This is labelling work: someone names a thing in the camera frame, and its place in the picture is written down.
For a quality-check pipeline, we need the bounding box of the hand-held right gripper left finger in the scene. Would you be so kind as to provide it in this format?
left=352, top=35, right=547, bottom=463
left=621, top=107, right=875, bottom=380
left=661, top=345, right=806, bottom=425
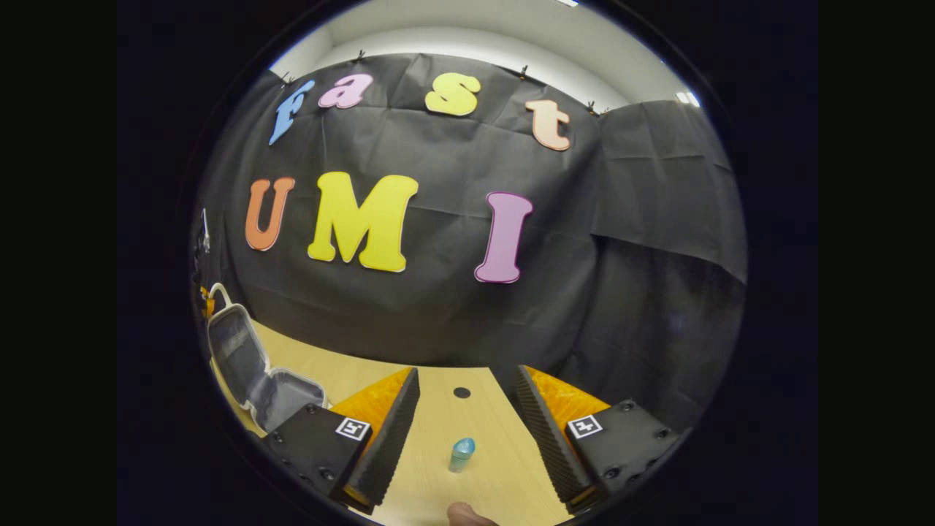
left=263, top=367, right=421, bottom=516

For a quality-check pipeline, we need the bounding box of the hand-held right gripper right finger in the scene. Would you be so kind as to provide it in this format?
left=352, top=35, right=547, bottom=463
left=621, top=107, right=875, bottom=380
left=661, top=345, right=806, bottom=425
left=516, top=365, right=685, bottom=516

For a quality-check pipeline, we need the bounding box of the white suitcase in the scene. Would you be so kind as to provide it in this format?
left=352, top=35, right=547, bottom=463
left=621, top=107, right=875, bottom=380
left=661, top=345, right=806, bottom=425
left=207, top=283, right=329, bottom=435

